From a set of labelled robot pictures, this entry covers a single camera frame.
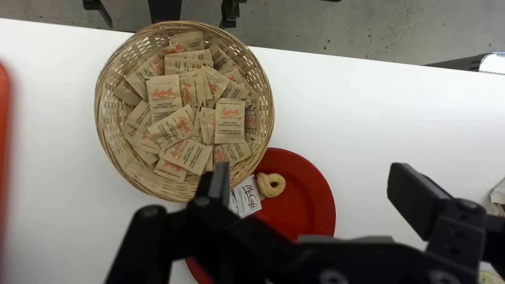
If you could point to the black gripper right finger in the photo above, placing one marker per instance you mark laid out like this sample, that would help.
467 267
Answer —
420 199

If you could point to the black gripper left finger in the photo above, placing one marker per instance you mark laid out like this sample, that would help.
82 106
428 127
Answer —
210 221

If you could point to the white printed paper sachet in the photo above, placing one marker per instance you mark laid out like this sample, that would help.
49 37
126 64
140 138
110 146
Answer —
245 199

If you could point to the brown paper sugar sachet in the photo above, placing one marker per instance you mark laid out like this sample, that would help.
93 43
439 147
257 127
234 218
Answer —
186 41
139 116
186 155
229 120
140 142
232 152
186 62
193 89
126 93
237 90
163 97
170 127
169 171
205 127
137 79
216 82

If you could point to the red round plate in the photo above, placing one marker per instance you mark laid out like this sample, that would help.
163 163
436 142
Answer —
305 206

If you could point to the shallow wicker basket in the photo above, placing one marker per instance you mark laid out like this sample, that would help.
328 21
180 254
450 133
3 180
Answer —
112 131

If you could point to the black stand leg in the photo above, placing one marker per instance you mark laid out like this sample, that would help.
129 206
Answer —
230 11
96 8
164 10

